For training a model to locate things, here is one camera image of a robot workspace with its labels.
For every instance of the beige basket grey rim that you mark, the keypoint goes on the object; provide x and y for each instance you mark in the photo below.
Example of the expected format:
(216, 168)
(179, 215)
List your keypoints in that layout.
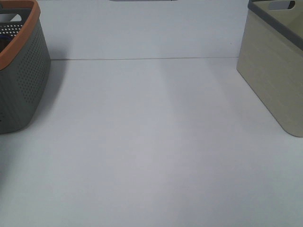
(271, 59)

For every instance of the brown towel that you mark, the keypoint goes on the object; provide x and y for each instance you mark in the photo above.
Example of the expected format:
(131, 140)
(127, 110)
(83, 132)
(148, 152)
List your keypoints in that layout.
(3, 44)

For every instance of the grey perforated basket orange rim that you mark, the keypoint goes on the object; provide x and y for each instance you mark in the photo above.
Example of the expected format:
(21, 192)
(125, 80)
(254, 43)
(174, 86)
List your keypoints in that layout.
(24, 65)

